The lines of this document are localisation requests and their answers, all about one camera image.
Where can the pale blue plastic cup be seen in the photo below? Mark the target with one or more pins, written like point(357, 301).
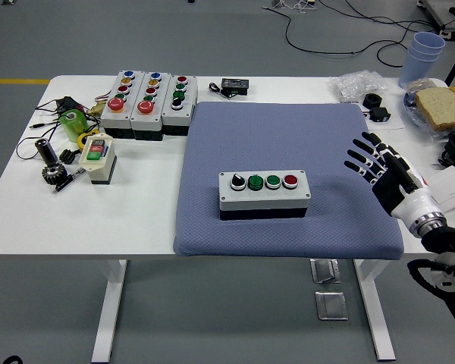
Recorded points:
point(424, 54)
point(428, 42)
point(415, 72)

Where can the black power adapter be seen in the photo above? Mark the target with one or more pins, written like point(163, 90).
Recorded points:
point(70, 104)

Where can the grey four-button control box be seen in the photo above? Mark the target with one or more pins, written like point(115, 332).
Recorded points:
point(258, 201)
point(176, 117)

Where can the white bread slice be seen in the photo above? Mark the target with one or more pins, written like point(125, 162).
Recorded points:
point(443, 108)

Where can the brass fitting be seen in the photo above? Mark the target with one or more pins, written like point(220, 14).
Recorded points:
point(96, 109)

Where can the five-button box red mushroom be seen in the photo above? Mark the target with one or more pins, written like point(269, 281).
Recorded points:
point(110, 119)
point(144, 121)

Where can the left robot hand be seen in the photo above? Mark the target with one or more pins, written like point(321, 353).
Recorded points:
point(17, 359)

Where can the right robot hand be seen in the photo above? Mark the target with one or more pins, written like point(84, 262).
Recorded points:
point(413, 204)

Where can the metal frame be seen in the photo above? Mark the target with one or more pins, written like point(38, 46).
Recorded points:
point(440, 11)

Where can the clear plastic bag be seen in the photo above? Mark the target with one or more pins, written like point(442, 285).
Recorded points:
point(358, 84)

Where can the clear plastic bread wrapper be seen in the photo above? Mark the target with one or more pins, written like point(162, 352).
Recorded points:
point(411, 110)

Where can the cream red-green switch box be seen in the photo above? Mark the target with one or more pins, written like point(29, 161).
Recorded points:
point(98, 170)

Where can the black pen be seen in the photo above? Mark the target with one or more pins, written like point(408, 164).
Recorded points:
point(66, 182)

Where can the black metal gear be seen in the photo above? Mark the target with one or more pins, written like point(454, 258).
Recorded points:
point(55, 175)

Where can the blue-grey padded mat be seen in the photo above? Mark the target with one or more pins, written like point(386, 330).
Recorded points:
point(250, 132)

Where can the black metal cylinder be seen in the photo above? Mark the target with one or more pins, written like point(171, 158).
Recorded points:
point(47, 153)

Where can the white table leg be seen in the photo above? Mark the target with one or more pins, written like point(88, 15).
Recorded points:
point(112, 303)
point(375, 303)

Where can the small black toothed part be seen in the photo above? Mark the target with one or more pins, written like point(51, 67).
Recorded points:
point(68, 156)

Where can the black servo motor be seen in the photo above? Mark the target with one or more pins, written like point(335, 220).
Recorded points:
point(379, 114)

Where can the white paper sheet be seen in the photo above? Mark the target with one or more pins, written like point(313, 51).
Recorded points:
point(390, 125)

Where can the green translucent roll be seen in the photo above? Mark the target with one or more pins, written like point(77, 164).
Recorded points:
point(74, 127)

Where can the yellow tape roll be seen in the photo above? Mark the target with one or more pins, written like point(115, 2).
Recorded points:
point(81, 139)

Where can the metal floor socket plate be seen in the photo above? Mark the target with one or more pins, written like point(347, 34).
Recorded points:
point(330, 306)
point(326, 271)

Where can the black digital meter module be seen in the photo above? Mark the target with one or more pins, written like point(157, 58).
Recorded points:
point(235, 85)

